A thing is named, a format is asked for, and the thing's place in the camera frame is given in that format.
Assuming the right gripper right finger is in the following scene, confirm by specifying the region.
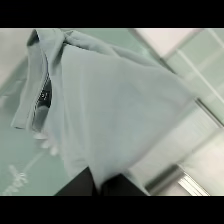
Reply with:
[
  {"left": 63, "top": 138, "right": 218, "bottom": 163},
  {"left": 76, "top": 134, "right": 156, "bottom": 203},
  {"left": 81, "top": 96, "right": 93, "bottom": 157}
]
[{"left": 101, "top": 172, "right": 149, "bottom": 197}]

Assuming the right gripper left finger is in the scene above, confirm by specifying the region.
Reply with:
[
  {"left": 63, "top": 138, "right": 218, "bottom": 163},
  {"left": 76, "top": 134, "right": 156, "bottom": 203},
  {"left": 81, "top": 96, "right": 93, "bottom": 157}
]
[{"left": 53, "top": 166, "right": 99, "bottom": 197}]

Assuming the pale blue shirt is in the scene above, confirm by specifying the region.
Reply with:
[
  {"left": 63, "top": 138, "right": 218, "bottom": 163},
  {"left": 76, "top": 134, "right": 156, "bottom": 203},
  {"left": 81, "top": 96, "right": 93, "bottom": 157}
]
[{"left": 9, "top": 28, "right": 198, "bottom": 194}]

